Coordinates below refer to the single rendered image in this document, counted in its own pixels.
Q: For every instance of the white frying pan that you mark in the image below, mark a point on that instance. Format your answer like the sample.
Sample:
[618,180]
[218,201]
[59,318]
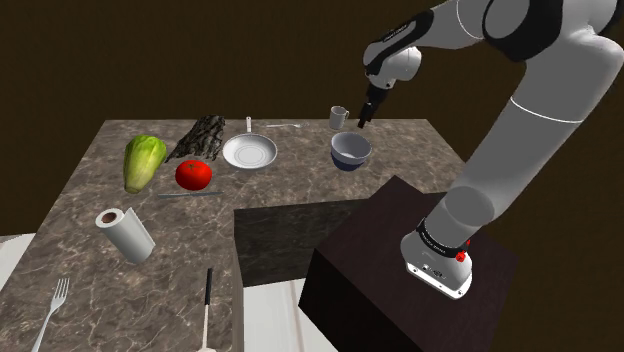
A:
[249,152]

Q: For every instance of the grey knife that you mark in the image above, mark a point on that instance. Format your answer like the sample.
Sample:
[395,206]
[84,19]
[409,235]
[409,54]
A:
[190,194]

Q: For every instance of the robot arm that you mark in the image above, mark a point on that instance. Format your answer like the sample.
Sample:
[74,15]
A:
[536,146]

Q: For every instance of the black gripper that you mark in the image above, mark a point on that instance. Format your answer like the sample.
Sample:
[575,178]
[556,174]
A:
[373,100]

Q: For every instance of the grey mug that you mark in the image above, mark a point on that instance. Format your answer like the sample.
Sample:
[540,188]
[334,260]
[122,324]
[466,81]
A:
[337,117]

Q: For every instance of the white paper towel roll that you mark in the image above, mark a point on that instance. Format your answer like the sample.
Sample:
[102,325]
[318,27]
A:
[128,236]

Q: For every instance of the dark brown robot stand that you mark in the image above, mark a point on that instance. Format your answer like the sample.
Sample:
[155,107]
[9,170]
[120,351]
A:
[390,273]

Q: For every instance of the silver fork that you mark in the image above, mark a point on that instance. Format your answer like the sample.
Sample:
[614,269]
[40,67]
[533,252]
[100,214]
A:
[51,312]

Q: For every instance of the red tomato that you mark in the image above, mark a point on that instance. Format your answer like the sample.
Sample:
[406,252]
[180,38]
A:
[193,174]

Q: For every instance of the green lettuce head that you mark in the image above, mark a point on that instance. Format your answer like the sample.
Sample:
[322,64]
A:
[142,161]

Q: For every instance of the blue and white bowl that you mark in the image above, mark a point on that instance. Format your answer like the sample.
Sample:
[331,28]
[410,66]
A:
[350,148]

